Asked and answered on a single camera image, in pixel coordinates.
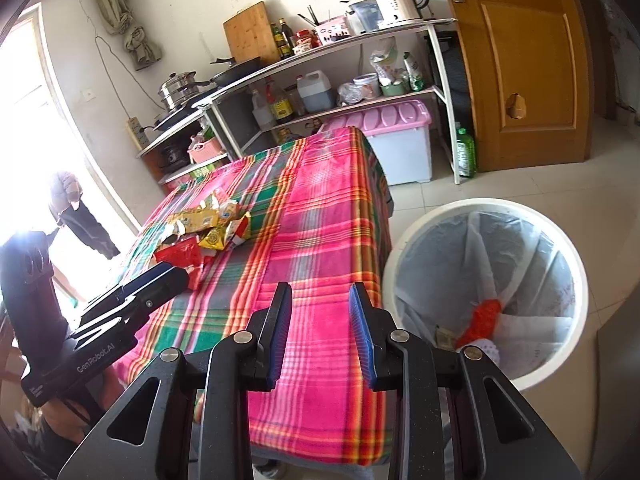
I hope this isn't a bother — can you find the red noodle packet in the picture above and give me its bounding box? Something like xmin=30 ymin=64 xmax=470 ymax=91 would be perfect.
xmin=154 ymin=234 xmax=216 ymax=290

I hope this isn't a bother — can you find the white foam fruit net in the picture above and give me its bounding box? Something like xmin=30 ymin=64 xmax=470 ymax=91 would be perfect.
xmin=471 ymin=338 xmax=500 ymax=366

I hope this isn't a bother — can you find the red plastic bag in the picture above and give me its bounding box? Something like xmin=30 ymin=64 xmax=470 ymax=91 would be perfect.
xmin=456 ymin=299 xmax=502 ymax=349

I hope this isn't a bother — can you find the yellow egg snack packet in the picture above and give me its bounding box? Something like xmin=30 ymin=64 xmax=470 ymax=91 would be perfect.
xmin=198 ymin=212 xmax=252 ymax=252

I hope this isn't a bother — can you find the white round trash bin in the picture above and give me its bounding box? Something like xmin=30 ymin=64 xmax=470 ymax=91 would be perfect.
xmin=382 ymin=198 xmax=589 ymax=391

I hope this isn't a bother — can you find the person's hand holding gripper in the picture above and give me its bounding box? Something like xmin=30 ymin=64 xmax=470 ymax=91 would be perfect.
xmin=41 ymin=366 xmax=124 ymax=444

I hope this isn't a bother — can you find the gold snack bag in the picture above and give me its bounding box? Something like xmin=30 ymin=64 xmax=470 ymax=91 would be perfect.
xmin=160 ymin=188 xmax=239 ymax=245

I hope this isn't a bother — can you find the person in doorway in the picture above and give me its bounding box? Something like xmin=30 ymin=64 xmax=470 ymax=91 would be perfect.
xmin=49 ymin=172 xmax=120 ymax=260

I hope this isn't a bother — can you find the pink plastic basket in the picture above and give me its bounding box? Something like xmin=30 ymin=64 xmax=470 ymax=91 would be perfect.
xmin=188 ymin=138 xmax=224 ymax=164

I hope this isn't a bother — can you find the white power strip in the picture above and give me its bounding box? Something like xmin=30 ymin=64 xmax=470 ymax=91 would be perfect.
xmin=126 ymin=117 xmax=150 ymax=151

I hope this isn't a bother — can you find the pink plaid tablecloth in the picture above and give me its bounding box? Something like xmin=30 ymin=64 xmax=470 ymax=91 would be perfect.
xmin=115 ymin=127 xmax=392 ymax=466

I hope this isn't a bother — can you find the steel steamer pot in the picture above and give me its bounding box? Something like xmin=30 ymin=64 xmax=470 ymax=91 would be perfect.
xmin=157 ymin=70 xmax=212 ymax=113

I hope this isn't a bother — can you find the dark soy sauce bottle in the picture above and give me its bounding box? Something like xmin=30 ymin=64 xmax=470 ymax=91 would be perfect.
xmin=266 ymin=79 xmax=294 ymax=124

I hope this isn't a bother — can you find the black frying pan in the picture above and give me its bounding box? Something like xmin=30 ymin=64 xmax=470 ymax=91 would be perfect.
xmin=210 ymin=56 xmax=262 ymax=88

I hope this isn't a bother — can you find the green plastic bottle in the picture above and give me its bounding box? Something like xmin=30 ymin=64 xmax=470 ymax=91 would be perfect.
xmin=457 ymin=127 xmax=476 ymax=179

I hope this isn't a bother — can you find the white oil jug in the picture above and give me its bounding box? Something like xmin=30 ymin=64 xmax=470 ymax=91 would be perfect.
xmin=296 ymin=70 xmax=335 ymax=113

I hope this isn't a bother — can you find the hanging grey cloth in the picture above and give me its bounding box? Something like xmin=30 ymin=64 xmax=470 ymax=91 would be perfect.
xmin=96 ymin=0 xmax=163 ymax=70

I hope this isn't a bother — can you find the wooden cutting board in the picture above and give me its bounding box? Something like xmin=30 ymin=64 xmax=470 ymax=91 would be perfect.
xmin=224 ymin=1 xmax=281 ymax=66

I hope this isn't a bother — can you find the pink lid storage box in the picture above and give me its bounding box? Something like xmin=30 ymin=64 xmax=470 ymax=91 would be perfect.
xmin=319 ymin=100 xmax=433 ymax=185

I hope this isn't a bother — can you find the pink chopstick holder box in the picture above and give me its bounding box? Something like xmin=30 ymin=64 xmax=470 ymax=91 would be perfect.
xmin=316 ymin=15 xmax=352 ymax=46

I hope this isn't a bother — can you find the white metal shelf rack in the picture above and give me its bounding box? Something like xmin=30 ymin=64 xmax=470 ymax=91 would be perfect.
xmin=138 ymin=18 xmax=456 ymax=160

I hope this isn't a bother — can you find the clear water filter jug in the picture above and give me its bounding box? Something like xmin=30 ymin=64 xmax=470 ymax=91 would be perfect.
xmin=347 ymin=0 xmax=383 ymax=35

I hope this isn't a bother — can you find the wooden door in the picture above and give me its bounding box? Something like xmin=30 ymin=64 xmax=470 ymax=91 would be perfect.
xmin=448 ymin=0 xmax=593 ymax=171

